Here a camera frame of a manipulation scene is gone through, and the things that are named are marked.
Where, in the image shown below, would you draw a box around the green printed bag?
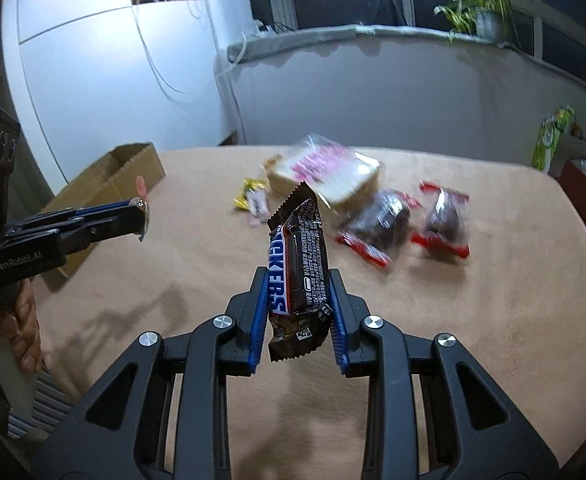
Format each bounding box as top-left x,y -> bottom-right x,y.
530,106 -> 576,173

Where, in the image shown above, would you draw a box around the white pink small packet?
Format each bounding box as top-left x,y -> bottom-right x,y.
247,187 -> 270,228

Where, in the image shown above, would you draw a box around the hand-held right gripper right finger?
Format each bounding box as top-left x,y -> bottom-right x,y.
327,267 -> 558,480

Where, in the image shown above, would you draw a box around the brown cardboard box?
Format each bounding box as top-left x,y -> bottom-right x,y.
38,141 -> 166,279

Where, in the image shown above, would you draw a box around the large red box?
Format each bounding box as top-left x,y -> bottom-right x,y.
558,157 -> 586,241

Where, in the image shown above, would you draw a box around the dark cake packet red ends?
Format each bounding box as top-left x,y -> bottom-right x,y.
413,180 -> 471,261
335,187 -> 421,268

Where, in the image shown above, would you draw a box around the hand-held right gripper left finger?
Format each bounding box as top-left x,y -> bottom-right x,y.
33,266 -> 270,480

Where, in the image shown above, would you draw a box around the potted spider plant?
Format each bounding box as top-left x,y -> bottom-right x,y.
433,0 -> 521,48

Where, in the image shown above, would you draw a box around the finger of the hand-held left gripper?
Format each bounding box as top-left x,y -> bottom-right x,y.
58,212 -> 148,261
3,201 -> 140,237

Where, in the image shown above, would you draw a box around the person's left hand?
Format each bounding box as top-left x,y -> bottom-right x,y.
2,280 -> 44,373

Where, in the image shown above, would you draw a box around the brown chocolate bar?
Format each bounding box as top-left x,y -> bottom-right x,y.
266,180 -> 335,363

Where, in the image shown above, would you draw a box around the white window frame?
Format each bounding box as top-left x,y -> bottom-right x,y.
243,0 -> 586,96

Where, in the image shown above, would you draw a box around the yellow snack packet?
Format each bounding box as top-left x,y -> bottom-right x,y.
232,177 -> 269,211

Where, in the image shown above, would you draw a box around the white cable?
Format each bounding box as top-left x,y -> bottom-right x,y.
133,0 -> 246,103

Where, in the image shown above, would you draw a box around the grey windowsill cover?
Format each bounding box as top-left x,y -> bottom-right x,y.
227,24 -> 538,63

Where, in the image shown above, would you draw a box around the sliced bread packet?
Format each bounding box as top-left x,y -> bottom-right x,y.
263,133 -> 381,213

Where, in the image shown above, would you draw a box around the white cabinet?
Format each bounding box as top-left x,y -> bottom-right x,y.
0,0 -> 244,196

